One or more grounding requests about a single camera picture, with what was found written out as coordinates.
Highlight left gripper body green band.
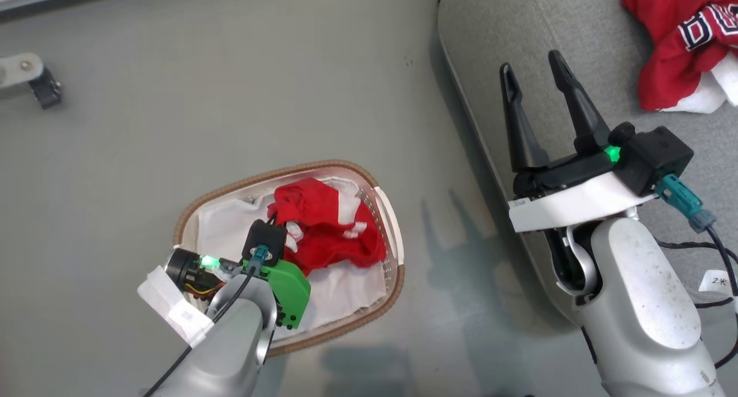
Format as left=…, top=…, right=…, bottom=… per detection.
left=165, top=248, right=312, bottom=330

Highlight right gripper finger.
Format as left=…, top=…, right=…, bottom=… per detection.
left=547, top=50, right=612, bottom=155
left=499, top=62, right=550, bottom=173

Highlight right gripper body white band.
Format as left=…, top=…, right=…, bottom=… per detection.
left=509, top=148, right=659, bottom=234

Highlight red shorts with elastic waistband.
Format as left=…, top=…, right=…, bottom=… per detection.
left=266, top=177, right=387, bottom=277

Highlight red jersey with navy letters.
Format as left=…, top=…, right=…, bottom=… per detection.
left=622, top=0, right=738, bottom=114

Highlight white cloth basket liner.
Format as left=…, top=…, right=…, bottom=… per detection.
left=195, top=177, right=388, bottom=331

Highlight white paper label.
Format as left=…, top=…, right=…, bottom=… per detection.
left=137, top=264, right=215, bottom=350

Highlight white basket with rattan rim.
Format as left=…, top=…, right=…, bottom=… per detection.
left=173, top=160, right=405, bottom=358

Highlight thin black cable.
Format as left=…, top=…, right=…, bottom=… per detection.
left=654, top=238, right=738, bottom=370

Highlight small white cable tag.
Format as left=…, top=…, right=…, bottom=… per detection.
left=698, top=269, right=735, bottom=294

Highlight grey wall baseboard strip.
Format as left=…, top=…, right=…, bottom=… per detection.
left=0, top=0, right=174, bottom=23

